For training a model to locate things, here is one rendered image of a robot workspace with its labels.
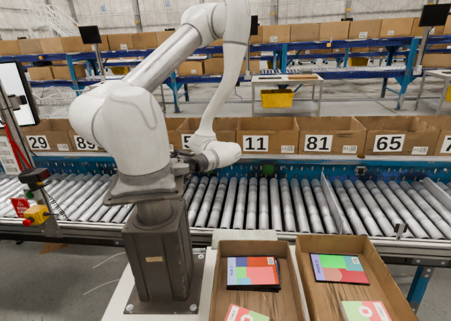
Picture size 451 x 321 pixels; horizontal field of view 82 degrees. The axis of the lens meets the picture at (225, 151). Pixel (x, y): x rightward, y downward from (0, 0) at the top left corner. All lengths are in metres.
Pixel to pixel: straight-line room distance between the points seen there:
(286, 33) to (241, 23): 5.01
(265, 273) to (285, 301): 0.11
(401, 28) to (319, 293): 6.02
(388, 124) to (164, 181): 1.70
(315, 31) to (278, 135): 4.66
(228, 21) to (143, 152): 0.63
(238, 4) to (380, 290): 1.16
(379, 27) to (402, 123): 4.48
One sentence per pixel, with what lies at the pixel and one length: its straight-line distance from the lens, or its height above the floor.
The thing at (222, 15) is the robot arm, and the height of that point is 1.68.
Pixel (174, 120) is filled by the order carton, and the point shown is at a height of 1.03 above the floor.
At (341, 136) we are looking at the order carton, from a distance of 1.73.
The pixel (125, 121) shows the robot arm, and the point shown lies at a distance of 0.69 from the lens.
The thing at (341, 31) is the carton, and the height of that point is 1.54.
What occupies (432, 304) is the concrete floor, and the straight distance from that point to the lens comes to 2.30.
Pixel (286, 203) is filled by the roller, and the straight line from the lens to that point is 1.49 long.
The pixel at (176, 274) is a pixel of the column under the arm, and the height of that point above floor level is 0.89.
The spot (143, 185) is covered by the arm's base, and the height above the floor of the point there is 1.24.
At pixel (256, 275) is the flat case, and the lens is 1.06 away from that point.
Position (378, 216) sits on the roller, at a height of 0.74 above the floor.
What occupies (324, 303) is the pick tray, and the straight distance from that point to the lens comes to 1.08.
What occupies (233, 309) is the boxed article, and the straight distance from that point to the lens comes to 0.99.
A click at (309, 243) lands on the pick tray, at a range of 1.19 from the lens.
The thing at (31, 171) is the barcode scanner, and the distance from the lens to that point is 1.47.
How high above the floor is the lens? 1.61
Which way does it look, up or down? 25 degrees down
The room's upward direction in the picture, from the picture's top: 3 degrees counter-clockwise
